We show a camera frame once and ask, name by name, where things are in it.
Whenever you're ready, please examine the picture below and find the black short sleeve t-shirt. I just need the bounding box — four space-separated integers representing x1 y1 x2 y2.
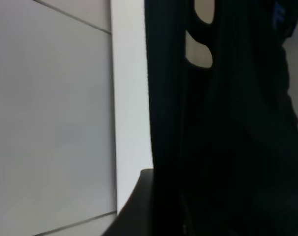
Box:
144 0 298 236

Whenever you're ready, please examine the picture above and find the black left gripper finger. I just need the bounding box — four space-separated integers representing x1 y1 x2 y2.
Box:
99 168 186 236

